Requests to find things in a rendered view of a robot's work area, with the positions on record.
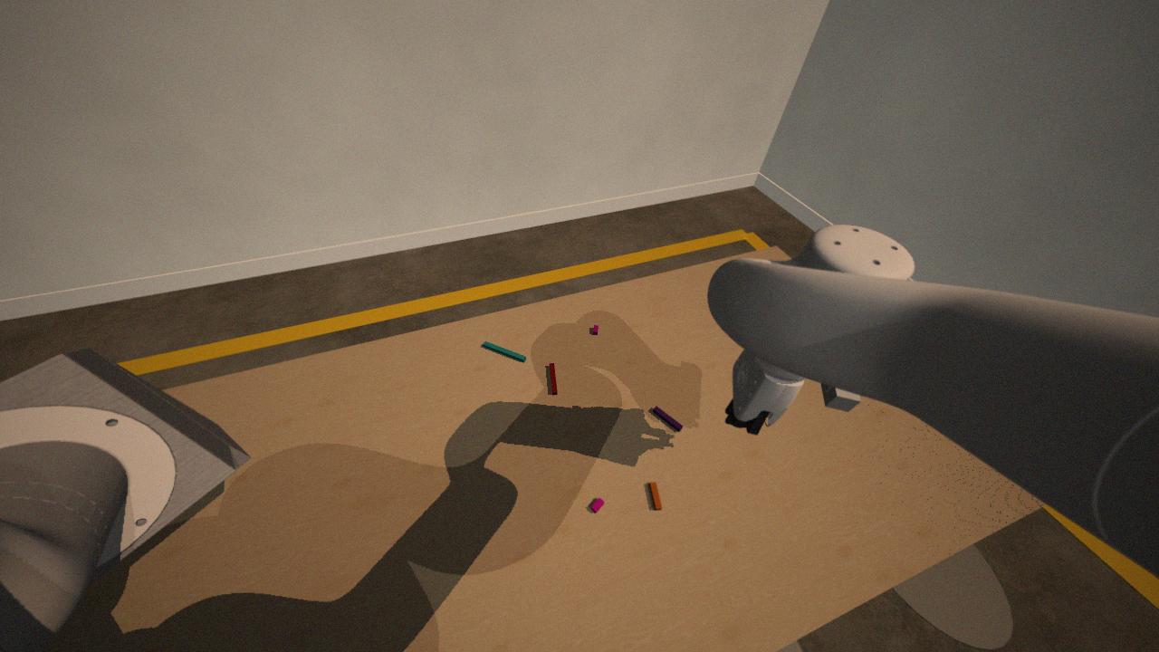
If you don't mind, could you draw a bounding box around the purple rod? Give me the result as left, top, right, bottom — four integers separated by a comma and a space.
653, 406, 683, 432

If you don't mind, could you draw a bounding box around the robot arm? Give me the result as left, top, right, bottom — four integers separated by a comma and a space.
0, 225, 1159, 652

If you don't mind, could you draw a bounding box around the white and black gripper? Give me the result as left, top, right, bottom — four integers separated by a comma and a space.
726, 350, 806, 435

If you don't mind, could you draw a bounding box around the turquoise rod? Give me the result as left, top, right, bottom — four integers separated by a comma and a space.
483, 340, 526, 362

